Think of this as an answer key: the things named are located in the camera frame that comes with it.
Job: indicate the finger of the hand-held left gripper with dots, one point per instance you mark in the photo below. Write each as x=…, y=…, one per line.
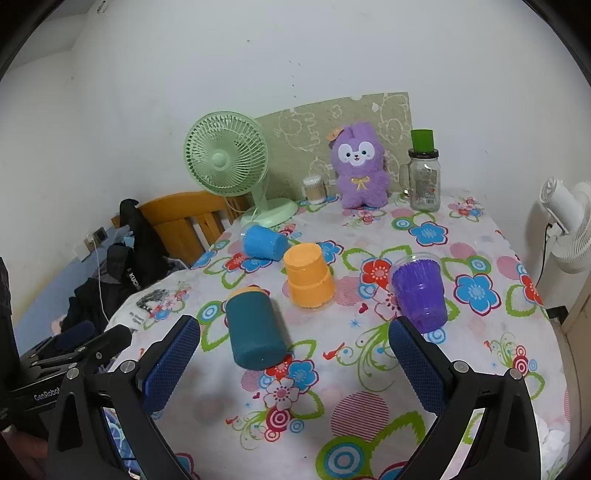
x=104, y=344

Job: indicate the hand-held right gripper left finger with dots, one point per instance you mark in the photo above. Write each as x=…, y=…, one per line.
x=170, y=367

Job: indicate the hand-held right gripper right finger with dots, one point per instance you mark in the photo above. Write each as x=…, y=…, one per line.
x=418, y=369

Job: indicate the teal cup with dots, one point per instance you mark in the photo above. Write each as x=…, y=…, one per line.
x=255, y=330

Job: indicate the purple cup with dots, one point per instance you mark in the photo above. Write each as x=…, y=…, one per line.
x=422, y=295

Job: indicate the orange cup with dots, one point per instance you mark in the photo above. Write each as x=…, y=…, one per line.
x=307, y=277

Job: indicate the blue cup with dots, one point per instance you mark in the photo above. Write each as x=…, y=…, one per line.
x=264, y=242

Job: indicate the dark clothes pile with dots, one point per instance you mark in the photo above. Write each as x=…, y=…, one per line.
x=90, y=300

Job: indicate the floral tablecloth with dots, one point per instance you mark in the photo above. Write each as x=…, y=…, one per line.
x=351, y=369

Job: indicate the black bag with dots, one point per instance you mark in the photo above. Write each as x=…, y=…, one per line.
x=145, y=249

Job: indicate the wooden chair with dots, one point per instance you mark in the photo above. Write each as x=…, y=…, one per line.
x=184, y=221

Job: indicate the white crumpled tissue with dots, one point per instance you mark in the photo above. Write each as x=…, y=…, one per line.
x=551, y=441

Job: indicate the beige cabinet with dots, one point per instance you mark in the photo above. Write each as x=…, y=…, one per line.
x=575, y=323

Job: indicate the glass jar with green lid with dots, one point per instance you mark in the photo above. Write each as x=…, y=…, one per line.
x=424, y=180

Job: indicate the purple plush toy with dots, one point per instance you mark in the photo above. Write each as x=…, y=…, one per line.
x=361, y=170

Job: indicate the cotton swab container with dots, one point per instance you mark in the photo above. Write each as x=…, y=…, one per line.
x=315, y=190

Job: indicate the white standing fan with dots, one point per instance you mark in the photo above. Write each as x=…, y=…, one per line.
x=570, y=221

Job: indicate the green desk fan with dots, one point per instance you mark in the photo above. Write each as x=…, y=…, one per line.
x=226, y=159

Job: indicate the elephant print wall mat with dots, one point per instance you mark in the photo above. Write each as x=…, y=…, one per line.
x=291, y=138

